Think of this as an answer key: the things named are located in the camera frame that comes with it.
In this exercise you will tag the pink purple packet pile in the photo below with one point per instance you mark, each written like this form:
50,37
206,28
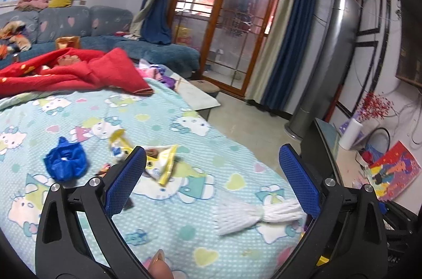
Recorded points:
155,72

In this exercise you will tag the blue plastic bag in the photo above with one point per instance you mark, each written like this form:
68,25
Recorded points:
66,163

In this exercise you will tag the white yarn bundle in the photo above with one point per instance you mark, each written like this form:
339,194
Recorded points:
250,214

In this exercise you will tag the gold snack bag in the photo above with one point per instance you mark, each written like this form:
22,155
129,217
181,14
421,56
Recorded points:
67,43

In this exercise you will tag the colourful painting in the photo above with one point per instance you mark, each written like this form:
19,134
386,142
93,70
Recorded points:
394,171

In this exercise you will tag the blue plush sofa cover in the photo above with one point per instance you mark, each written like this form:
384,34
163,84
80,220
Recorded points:
155,51

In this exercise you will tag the cartoon cat printed bedsheet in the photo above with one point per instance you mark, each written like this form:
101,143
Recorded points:
197,140

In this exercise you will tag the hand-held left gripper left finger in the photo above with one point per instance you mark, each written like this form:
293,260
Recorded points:
125,181

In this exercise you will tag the white paper towel roll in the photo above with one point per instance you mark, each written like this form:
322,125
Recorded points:
351,133

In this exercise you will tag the yellow red box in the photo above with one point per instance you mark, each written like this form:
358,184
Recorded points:
183,35

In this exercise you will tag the red berry branches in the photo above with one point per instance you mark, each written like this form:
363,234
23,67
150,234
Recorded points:
374,104

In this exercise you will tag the white marble coffee table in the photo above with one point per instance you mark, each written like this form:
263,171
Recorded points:
197,97

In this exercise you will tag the round brown stool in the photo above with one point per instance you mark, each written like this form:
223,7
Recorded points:
207,87

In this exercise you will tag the wooden glass sliding door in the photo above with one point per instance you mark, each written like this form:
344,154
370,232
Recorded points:
230,18

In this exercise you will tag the red blanket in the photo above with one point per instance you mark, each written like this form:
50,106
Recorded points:
108,67

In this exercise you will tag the silver tower air conditioner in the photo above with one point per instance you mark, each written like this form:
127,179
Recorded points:
333,61

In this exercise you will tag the colourful clothes pile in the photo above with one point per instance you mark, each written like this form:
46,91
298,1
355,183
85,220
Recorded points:
15,35

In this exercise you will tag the large yellow snack wrapper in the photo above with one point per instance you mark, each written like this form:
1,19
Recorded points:
166,165

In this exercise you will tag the black television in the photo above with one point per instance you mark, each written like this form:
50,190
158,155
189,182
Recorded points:
410,44

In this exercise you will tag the grey heart-print sofa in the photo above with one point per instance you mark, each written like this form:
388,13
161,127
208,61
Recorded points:
59,21

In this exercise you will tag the small yellow snack wrapper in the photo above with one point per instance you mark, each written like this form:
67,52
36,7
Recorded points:
118,142

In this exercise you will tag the red pink cloth pile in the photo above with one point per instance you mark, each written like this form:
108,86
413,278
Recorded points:
31,2

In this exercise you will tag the glass top tv cabinet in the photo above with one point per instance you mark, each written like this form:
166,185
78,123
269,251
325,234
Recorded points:
326,137

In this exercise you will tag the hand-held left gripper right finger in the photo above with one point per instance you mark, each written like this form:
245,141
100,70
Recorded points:
300,181

